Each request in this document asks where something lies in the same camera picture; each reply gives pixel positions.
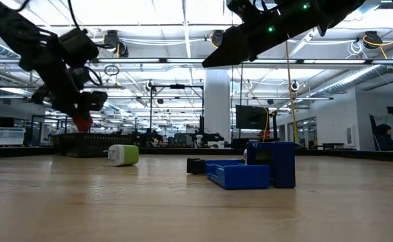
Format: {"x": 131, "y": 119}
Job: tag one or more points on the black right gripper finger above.
{"x": 233, "y": 50}

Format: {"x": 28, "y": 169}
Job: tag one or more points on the green and white plug adapter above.
{"x": 125, "y": 155}

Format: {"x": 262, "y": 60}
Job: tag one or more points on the black box with grey window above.
{"x": 196, "y": 166}

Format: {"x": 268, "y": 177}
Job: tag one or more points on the dark blue box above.
{"x": 283, "y": 164}

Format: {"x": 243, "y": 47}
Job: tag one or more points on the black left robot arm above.
{"x": 14, "y": 30}

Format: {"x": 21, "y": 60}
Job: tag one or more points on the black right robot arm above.
{"x": 334, "y": 10}

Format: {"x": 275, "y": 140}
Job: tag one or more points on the black mesh basket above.
{"x": 88, "y": 144}

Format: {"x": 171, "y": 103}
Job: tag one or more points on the white pillar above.
{"x": 217, "y": 104}

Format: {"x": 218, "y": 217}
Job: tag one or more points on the black monitor on stand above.
{"x": 251, "y": 117}

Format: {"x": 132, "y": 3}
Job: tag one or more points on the clear plastic bin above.
{"x": 9, "y": 136}

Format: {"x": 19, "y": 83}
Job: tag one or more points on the person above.
{"x": 384, "y": 139}

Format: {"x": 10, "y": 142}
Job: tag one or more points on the black gantry frame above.
{"x": 177, "y": 86}

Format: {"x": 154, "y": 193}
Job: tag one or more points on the black table frame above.
{"x": 350, "y": 155}

